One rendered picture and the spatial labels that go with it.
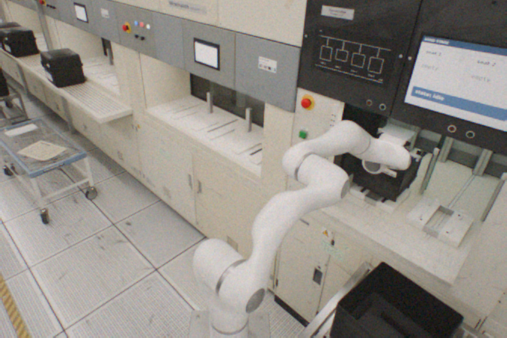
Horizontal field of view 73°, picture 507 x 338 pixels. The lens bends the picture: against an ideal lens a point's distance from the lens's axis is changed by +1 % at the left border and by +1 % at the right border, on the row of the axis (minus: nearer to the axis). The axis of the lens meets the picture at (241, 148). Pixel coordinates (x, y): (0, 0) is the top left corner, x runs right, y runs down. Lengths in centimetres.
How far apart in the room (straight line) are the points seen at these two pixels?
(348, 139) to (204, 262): 55
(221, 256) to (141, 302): 147
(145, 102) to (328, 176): 184
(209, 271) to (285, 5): 100
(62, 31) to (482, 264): 364
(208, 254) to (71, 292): 169
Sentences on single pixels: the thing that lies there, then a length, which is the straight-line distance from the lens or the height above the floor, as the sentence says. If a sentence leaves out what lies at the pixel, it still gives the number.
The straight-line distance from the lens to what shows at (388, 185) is 164.
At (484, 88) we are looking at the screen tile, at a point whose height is 157.
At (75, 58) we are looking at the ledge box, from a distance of 335.
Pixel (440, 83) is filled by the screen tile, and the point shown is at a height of 156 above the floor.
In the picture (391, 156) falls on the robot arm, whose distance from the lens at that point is 132.
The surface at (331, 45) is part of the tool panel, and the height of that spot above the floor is 159.
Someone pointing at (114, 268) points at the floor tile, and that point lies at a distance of 260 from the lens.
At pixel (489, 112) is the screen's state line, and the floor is 151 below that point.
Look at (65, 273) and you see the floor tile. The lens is 269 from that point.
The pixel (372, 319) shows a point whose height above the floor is 77.
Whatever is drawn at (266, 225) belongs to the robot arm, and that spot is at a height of 124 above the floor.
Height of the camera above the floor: 190
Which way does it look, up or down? 31 degrees down
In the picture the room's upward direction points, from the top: 1 degrees clockwise
